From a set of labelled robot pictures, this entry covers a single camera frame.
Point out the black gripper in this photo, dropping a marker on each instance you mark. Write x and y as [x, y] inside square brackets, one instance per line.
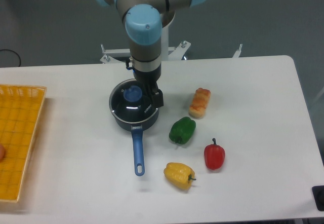
[147, 73]

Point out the glass lid with blue knob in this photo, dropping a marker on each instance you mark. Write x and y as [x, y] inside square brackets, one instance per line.
[129, 103]

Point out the dark saucepan with blue handle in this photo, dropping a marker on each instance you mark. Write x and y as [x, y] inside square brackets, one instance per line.
[136, 131]

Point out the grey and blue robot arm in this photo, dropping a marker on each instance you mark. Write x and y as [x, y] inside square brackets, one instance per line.
[143, 22]

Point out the toy bread loaf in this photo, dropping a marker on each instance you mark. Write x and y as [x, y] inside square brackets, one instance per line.
[199, 104]

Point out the green toy bell pepper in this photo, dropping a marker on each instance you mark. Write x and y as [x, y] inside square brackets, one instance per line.
[182, 130]

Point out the red toy bell pepper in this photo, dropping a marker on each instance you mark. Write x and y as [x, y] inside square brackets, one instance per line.
[214, 156]

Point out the yellow toy bell pepper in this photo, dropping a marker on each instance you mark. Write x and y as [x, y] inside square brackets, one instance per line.
[179, 175]

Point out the yellow woven basket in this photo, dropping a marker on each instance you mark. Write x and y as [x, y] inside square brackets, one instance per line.
[21, 108]

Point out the orange round object in basket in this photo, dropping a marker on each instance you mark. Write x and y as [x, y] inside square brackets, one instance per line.
[2, 152]

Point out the black device at table edge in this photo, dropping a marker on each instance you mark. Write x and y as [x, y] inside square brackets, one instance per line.
[318, 194]

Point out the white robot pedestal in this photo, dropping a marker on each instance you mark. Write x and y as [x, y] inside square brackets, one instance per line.
[166, 50]

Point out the white metal base frame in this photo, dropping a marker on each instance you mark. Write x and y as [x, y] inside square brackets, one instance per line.
[120, 55]

